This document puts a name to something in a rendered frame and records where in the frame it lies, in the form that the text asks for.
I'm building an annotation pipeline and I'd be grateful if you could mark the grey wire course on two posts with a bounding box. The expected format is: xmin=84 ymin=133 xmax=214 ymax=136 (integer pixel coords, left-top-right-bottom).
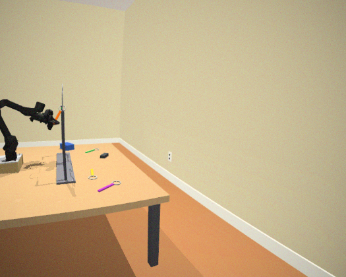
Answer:
xmin=56 ymin=84 xmax=76 ymax=185

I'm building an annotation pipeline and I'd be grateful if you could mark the blue block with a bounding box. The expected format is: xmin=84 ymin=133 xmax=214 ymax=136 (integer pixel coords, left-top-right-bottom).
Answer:
xmin=59 ymin=142 xmax=74 ymax=151

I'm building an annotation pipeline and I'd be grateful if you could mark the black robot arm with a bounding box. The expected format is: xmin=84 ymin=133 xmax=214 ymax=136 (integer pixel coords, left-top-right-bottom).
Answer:
xmin=0 ymin=99 xmax=45 ymax=162

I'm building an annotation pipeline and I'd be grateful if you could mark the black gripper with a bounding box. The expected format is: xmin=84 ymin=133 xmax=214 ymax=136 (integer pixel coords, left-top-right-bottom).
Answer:
xmin=38 ymin=109 xmax=60 ymax=130

